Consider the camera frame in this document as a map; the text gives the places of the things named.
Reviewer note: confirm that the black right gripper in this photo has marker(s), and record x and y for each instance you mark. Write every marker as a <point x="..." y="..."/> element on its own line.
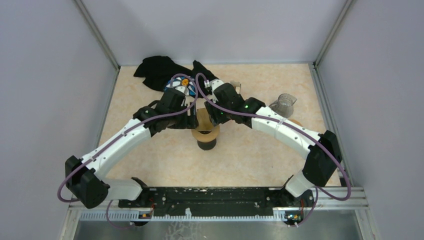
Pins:
<point x="216" y="119"/>

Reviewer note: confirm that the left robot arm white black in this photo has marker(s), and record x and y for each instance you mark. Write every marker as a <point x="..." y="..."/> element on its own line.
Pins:
<point x="86" y="177"/>

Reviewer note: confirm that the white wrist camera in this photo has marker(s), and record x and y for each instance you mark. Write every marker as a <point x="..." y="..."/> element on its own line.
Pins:
<point x="212" y="85"/>
<point x="182" y="89"/>

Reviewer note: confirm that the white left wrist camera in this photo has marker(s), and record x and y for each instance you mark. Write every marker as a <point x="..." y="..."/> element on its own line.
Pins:
<point x="182" y="89"/>

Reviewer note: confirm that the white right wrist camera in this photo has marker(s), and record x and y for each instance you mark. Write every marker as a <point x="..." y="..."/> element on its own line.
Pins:
<point x="212" y="85"/>

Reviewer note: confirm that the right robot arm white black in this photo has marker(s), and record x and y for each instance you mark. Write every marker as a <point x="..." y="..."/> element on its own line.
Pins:
<point x="318" y="149"/>

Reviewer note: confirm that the black cloth with flower print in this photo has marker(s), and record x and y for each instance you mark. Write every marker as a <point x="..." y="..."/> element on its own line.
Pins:
<point x="158" y="70"/>

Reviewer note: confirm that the smoky glass pitcher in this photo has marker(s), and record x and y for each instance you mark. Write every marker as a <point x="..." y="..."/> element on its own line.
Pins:
<point x="284" y="105"/>

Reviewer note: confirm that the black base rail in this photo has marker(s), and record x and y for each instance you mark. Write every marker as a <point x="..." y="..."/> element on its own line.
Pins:
<point x="218" y="201"/>

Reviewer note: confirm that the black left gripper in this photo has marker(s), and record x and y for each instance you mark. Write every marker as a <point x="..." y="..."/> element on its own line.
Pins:
<point x="189" y="121"/>

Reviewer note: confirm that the orange coffee filter box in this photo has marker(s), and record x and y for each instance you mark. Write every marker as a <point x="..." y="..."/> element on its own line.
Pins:
<point x="237" y="86"/>

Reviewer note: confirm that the brown paper coffee filter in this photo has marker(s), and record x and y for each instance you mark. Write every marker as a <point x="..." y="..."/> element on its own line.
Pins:
<point x="204" y="121"/>

